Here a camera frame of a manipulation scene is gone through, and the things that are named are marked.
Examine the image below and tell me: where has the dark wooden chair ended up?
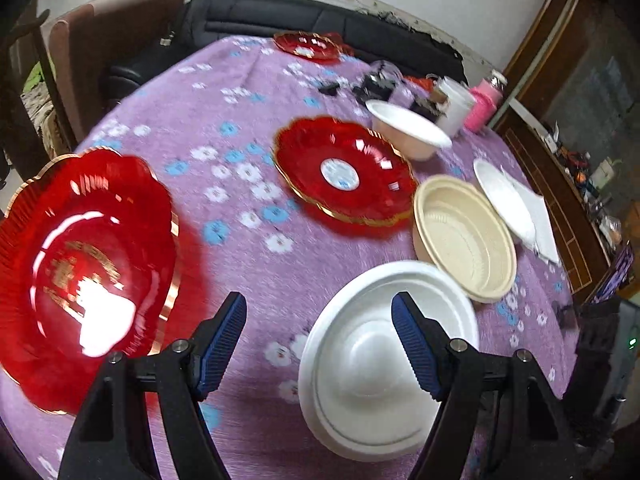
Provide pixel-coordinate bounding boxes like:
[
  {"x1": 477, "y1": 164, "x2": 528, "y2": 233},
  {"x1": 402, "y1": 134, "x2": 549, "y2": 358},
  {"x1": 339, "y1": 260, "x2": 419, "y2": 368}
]
[{"x1": 0, "y1": 10, "x2": 78, "y2": 161}]

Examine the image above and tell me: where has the red glass plate white centre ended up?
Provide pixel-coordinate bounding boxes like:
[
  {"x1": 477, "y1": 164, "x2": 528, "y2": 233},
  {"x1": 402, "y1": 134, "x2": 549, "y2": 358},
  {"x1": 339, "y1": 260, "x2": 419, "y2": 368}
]
[{"x1": 272, "y1": 116, "x2": 420, "y2": 228}]

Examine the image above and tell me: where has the large red glass plate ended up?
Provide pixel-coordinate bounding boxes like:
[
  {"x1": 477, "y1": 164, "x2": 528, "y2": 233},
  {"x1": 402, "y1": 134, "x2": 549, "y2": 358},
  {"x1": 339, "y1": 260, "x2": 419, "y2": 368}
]
[{"x1": 0, "y1": 147, "x2": 181, "y2": 416}]

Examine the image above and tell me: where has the white plastic jar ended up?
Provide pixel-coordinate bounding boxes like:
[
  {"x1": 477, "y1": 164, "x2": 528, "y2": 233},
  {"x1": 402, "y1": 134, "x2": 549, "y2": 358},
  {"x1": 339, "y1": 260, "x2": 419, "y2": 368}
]
[{"x1": 436, "y1": 77, "x2": 478, "y2": 138}]

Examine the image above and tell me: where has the small red glass plate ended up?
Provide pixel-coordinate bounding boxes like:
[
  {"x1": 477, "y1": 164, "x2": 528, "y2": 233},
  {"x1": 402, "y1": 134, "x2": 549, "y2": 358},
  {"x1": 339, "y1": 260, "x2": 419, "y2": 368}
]
[{"x1": 274, "y1": 31, "x2": 346, "y2": 63}]

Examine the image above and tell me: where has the wooden cabinet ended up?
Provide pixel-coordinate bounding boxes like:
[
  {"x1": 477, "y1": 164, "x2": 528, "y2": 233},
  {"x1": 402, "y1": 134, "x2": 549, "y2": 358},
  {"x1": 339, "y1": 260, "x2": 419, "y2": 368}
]
[{"x1": 492, "y1": 0, "x2": 640, "y2": 306}]

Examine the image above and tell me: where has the large white foam bowl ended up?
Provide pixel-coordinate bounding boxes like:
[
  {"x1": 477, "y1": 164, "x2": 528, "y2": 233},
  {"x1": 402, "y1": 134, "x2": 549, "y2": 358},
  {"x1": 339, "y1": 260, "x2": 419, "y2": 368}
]
[{"x1": 298, "y1": 260, "x2": 480, "y2": 462}]

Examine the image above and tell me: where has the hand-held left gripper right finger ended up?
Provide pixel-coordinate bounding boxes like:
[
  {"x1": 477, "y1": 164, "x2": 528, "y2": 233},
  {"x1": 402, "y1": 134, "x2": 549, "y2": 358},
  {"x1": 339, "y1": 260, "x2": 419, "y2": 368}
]
[{"x1": 391, "y1": 291, "x2": 583, "y2": 480}]

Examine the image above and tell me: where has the black leather sofa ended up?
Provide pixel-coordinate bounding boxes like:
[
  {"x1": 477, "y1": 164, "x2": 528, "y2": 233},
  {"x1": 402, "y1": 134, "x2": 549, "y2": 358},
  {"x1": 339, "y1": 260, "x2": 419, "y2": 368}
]
[{"x1": 102, "y1": 0, "x2": 468, "y2": 111}]

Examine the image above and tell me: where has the brown upholstered chair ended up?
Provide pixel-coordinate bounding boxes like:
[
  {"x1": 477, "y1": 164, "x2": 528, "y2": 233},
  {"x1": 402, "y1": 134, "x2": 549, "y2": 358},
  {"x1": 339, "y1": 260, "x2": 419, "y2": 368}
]
[{"x1": 42, "y1": 0, "x2": 188, "y2": 146}]

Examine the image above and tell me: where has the bottle with pink knitted cover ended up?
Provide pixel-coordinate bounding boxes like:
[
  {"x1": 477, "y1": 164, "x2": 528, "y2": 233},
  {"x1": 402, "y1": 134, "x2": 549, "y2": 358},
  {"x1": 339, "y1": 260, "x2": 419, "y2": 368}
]
[{"x1": 465, "y1": 71, "x2": 508, "y2": 133}]

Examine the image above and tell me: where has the small white foam plate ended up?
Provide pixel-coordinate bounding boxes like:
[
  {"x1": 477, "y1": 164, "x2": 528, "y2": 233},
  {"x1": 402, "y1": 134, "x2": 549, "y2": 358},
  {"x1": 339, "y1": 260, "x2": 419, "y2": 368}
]
[{"x1": 473, "y1": 158, "x2": 537, "y2": 250}]

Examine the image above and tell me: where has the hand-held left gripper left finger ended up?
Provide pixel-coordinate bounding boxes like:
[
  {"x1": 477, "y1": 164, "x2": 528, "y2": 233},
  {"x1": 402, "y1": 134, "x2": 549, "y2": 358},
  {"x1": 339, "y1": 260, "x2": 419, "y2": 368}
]
[{"x1": 57, "y1": 291, "x2": 248, "y2": 480}]

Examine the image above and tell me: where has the black device with clear dome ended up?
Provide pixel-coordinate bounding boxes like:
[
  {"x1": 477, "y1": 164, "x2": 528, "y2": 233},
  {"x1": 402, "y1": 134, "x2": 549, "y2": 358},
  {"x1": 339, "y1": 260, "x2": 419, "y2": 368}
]
[{"x1": 352, "y1": 60, "x2": 401, "y2": 103}]

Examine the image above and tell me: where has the beige plastic bowl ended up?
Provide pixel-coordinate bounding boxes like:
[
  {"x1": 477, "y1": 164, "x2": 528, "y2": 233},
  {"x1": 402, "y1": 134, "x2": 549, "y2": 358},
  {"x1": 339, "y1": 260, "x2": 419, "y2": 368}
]
[{"x1": 412, "y1": 175, "x2": 518, "y2": 305}]

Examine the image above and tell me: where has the purple floral tablecloth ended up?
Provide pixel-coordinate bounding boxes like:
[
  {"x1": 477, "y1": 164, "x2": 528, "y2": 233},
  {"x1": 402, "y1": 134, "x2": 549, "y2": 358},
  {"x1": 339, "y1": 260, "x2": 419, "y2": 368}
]
[{"x1": 0, "y1": 35, "x2": 576, "y2": 480}]

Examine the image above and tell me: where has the white notebook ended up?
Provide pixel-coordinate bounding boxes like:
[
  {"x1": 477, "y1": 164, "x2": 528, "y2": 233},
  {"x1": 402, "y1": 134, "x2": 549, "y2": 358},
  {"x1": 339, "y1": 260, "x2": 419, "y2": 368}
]
[{"x1": 510, "y1": 180, "x2": 561, "y2": 266}]

